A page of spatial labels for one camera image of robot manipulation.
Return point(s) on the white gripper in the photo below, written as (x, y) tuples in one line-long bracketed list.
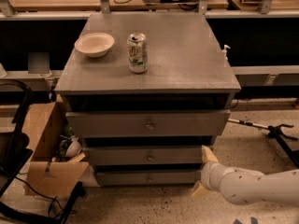
[(207, 175)]

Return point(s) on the grey bottom drawer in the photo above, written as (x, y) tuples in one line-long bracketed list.
[(167, 177)]

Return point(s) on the grey drawer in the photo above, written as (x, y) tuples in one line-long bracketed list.
[(142, 124), (167, 177), (144, 155)]

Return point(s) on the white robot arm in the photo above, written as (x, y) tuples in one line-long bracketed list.
[(244, 186)]

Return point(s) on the grey top drawer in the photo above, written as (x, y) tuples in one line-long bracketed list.
[(142, 124)]

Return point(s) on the grey drawer cabinet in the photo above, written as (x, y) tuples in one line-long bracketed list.
[(187, 72)]

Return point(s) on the grey middle drawer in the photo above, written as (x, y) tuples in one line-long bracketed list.
[(144, 155)]

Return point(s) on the black stand with metal rod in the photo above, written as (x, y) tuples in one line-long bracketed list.
[(289, 144)]

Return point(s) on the white pump bottle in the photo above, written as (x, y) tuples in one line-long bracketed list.
[(225, 50)]

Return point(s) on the white cup in box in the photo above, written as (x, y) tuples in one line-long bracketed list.
[(72, 147)]

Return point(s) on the green white soda can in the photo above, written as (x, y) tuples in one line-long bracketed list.
[(137, 47)]

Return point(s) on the brown cardboard box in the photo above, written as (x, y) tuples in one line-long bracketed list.
[(44, 126)]

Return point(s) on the white bowl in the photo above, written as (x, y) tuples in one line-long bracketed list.
[(95, 45)]

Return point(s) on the wooden desk right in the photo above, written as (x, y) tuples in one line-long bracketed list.
[(276, 4)]

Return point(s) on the black chair frame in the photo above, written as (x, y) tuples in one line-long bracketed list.
[(14, 153)]

